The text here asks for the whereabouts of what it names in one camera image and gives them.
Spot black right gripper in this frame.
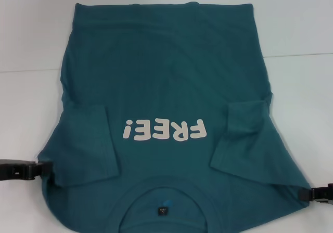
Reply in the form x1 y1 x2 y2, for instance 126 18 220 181
298 183 333 204

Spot teal t-shirt with FREE print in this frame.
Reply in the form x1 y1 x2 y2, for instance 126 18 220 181
37 1 312 233

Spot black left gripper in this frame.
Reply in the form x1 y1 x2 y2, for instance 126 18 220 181
0 158 54 182

